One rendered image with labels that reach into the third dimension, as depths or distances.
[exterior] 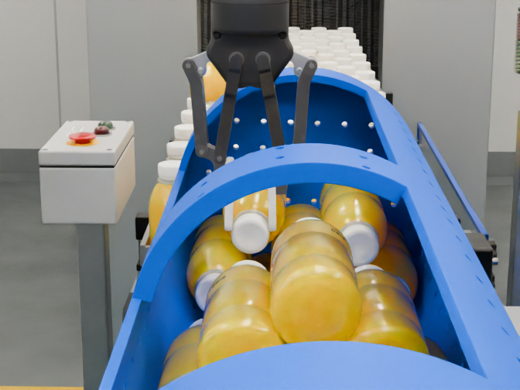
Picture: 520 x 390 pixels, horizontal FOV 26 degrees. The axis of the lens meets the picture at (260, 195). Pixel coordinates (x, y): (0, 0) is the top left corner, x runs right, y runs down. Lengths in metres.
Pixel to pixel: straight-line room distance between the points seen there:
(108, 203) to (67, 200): 0.05
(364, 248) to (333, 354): 0.60
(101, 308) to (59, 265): 2.86
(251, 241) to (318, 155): 0.30
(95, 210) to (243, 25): 0.51
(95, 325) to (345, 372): 1.18
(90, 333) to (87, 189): 0.25
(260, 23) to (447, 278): 0.47
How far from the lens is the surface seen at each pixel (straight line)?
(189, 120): 1.81
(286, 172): 0.84
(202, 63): 1.11
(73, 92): 5.73
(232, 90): 1.10
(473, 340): 0.57
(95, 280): 1.62
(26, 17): 5.72
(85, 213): 1.50
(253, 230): 1.13
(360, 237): 1.09
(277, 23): 1.08
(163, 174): 1.47
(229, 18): 1.07
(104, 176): 1.48
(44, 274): 4.40
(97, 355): 1.66
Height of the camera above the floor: 1.43
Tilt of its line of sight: 15 degrees down
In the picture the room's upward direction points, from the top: straight up
